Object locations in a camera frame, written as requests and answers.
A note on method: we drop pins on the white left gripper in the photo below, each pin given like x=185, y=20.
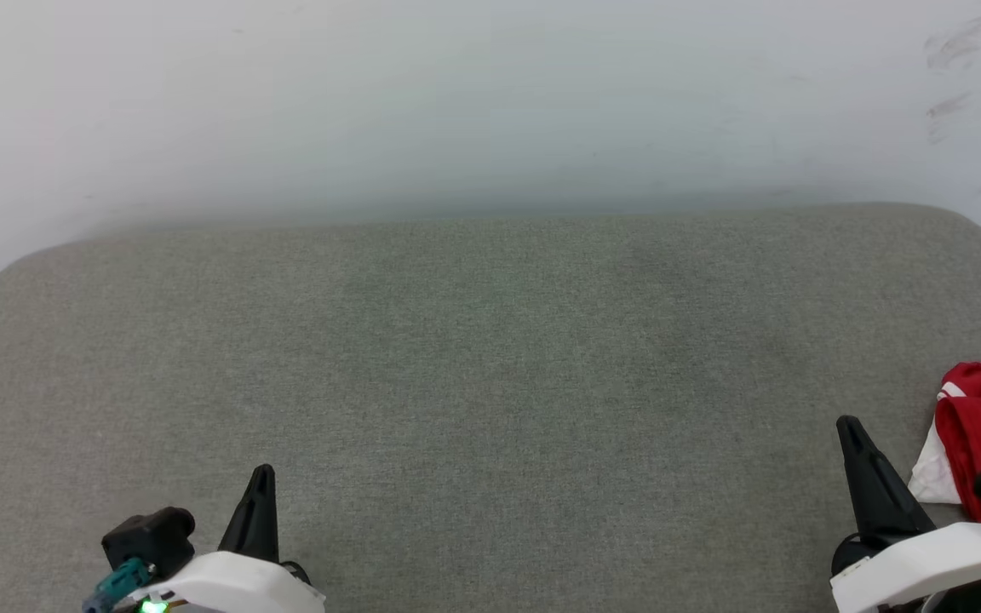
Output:
x=235, y=587

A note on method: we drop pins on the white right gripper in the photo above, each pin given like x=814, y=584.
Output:
x=933, y=566

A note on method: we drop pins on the grey fabric sofa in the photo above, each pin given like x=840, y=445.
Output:
x=490, y=383

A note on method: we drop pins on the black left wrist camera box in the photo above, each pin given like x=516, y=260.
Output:
x=150, y=536

